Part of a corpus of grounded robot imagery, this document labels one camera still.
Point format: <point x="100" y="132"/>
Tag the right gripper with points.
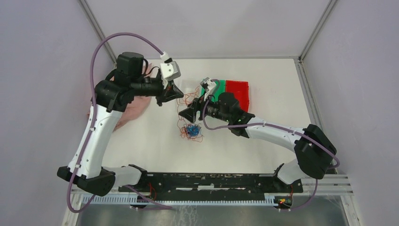
<point x="189" y="113"/>

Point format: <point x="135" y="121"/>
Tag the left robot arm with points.
<point x="113" y="94"/>

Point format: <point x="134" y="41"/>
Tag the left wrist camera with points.
<point x="170" y="70"/>

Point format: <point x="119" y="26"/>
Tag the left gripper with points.
<point x="172" y="92"/>

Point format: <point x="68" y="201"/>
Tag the green plastic bin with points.
<point x="221" y="89"/>

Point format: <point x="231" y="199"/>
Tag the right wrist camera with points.
<point x="210" y="86"/>

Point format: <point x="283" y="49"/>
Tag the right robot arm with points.
<point x="314" y="153"/>

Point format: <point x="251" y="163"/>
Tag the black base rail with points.
<point x="212" y="187"/>

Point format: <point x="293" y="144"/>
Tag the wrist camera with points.
<point x="170" y="70"/>
<point x="210" y="86"/>

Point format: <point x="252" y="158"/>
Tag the red plastic bin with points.
<point x="240" y="89"/>

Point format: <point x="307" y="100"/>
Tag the pink cloth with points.
<point x="140" y="103"/>

